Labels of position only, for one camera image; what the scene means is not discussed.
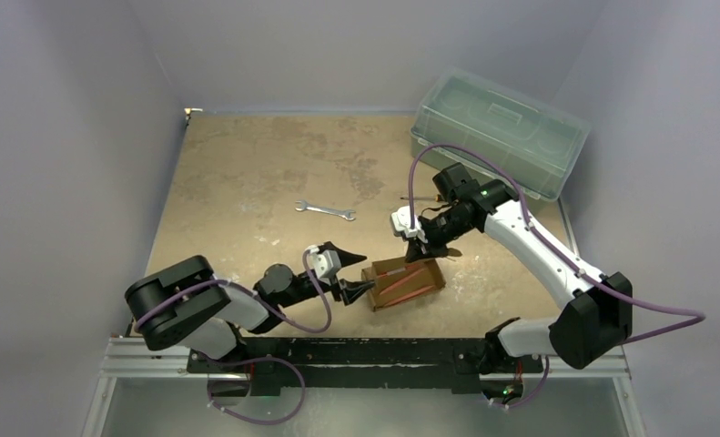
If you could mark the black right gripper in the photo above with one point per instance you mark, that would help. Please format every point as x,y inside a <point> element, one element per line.
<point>435,234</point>

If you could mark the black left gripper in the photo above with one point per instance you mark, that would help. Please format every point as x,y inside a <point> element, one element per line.
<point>349,289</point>

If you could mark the salmon pen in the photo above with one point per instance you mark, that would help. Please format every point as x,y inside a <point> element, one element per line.
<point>409,296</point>
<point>399,287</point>

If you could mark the brown cardboard box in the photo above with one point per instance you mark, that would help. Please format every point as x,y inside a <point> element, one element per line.
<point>384,272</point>

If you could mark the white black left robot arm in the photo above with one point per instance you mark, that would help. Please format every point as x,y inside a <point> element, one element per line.
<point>187,304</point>

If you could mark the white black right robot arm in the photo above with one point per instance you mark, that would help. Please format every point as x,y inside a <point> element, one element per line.
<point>595,316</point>

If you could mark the clear plastic storage box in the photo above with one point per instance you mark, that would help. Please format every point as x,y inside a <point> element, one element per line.
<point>464,115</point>

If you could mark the yellow black screwdriver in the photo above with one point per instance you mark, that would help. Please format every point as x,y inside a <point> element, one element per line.
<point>432,198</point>

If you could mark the silver open-end wrench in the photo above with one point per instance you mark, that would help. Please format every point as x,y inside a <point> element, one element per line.
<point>303,205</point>

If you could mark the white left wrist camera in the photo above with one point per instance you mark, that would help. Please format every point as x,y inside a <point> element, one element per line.
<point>320,262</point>

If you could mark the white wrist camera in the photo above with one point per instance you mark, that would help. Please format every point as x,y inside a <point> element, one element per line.
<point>320,262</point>
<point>405,224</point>

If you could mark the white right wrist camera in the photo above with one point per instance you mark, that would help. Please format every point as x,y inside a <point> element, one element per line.
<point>405,224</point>

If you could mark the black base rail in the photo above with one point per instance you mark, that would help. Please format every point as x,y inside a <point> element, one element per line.
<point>456,364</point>

